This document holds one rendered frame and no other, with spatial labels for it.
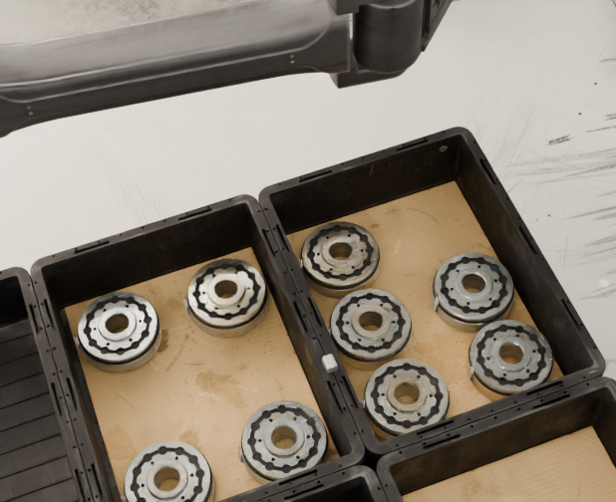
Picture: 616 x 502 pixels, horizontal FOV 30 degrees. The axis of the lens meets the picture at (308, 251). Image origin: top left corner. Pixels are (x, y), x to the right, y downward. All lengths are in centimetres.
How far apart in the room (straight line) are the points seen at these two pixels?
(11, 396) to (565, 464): 69
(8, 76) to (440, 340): 76
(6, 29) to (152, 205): 140
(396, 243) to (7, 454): 57
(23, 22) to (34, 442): 180
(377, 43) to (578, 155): 94
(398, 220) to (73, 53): 76
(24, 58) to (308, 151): 95
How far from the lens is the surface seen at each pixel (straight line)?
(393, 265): 155
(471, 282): 153
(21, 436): 149
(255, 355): 149
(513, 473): 142
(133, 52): 92
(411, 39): 95
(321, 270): 151
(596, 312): 170
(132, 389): 148
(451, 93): 191
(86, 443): 135
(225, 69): 92
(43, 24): 310
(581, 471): 144
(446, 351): 149
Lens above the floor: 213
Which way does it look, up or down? 56 degrees down
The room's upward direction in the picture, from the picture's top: 4 degrees counter-clockwise
